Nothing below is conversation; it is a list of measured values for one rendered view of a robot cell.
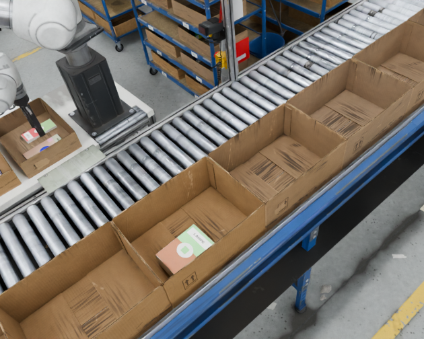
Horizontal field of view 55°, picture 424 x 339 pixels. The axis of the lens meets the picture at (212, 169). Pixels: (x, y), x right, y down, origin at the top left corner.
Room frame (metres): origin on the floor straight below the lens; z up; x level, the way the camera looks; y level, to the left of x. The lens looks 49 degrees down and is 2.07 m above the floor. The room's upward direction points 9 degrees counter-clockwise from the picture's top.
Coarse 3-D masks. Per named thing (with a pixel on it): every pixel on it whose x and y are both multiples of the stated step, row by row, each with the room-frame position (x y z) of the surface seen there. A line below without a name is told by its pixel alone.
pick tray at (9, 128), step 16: (16, 112) 1.67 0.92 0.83; (48, 112) 1.72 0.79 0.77; (0, 128) 1.61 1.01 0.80; (16, 128) 1.64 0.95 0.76; (64, 128) 1.58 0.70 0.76; (16, 144) 1.52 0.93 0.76; (32, 144) 1.50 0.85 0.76; (64, 144) 1.40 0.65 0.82; (80, 144) 1.44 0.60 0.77; (16, 160) 1.31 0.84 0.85; (32, 160) 1.31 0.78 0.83; (48, 160) 1.35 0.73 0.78; (32, 176) 1.29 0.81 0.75
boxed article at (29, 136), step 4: (48, 120) 1.65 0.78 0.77; (44, 124) 1.62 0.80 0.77; (48, 124) 1.62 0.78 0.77; (52, 124) 1.61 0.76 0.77; (32, 128) 1.61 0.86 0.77; (44, 128) 1.59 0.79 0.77; (48, 128) 1.59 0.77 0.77; (52, 128) 1.59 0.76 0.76; (28, 132) 1.58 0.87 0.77; (32, 132) 1.58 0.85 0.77; (36, 132) 1.57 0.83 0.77; (44, 132) 1.57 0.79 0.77; (24, 136) 1.56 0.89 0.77; (28, 136) 1.55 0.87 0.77; (32, 136) 1.55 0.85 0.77; (36, 136) 1.54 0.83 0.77; (28, 140) 1.52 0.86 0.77; (32, 140) 1.53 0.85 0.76
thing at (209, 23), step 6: (210, 18) 1.82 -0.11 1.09; (216, 18) 1.82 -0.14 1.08; (204, 24) 1.78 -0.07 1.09; (210, 24) 1.76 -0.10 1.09; (216, 24) 1.77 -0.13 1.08; (222, 24) 1.79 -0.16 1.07; (204, 30) 1.75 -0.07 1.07; (210, 30) 1.75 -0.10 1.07; (216, 30) 1.77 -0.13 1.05; (210, 36) 1.78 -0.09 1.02; (216, 36) 1.78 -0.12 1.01
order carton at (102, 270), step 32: (64, 256) 0.66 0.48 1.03; (96, 256) 0.71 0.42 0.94; (128, 256) 0.72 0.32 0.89; (32, 288) 0.60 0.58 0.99; (64, 288) 0.63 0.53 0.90; (96, 288) 0.62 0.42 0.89; (128, 288) 0.60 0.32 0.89; (160, 288) 0.51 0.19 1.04; (0, 320) 0.49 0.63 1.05; (32, 320) 0.55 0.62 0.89; (64, 320) 0.53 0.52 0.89; (96, 320) 0.52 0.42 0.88; (128, 320) 0.45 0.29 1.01
